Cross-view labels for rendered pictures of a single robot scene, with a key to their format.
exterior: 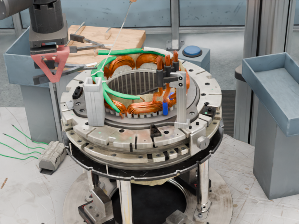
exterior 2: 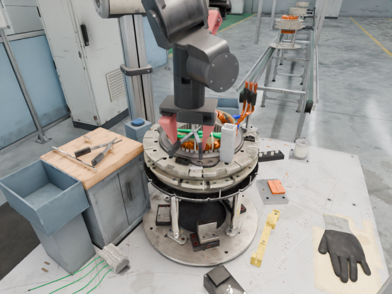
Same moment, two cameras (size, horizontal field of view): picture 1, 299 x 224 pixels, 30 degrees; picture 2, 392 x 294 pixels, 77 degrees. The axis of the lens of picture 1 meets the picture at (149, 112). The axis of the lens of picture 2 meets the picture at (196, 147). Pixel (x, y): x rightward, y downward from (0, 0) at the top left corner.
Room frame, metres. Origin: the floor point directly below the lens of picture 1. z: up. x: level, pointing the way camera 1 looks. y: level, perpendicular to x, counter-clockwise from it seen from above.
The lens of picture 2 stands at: (0.78, 0.59, 1.45)
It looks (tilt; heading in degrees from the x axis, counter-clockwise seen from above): 33 degrees down; 287
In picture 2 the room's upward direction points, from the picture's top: straight up
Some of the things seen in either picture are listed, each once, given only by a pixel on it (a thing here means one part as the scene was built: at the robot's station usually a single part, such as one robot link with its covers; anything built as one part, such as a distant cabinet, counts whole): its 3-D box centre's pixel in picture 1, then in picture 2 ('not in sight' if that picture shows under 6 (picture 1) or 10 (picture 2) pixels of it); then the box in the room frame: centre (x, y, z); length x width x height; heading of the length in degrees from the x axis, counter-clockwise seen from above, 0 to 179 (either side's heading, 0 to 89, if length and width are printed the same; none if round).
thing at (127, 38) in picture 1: (96, 49); (94, 153); (1.21, 0.12, 1.05); 0.20 x 0.19 x 0.02; 74
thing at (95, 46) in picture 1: (89, 47); (107, 148); (1.16, 0.13, 1.09); 0.06 x 0.01 x 0.01; 99
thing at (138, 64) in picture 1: (149, 62); not in sight; (1.01, -0.01, 1.12); 0.06 x 0.02 x 0.04; 80
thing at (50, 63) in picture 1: (44, 64); (174, 148); (0.94, 0.20, 1.17); 0.04 x 0.01 x 0.02; 83
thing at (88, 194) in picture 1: (95, 191); (177, 235); (0.97, 0.14, 0.81); 0.07 x 0.03 x 0.01; 162
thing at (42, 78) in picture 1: (43, 78); (200, 150); (0.89, 0.19, 1.17); 0.04 x 0.01 x 0.02; 109
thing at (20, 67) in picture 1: (46, 87); (57, 221); (1.26, 0.27, 0.92); 0.17 x 0.11 x 0.28; 164
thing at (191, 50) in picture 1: (192, 50); (137, 121); (1.21, -0.11, 1.04); 0.04 x 0.04 x 0.01
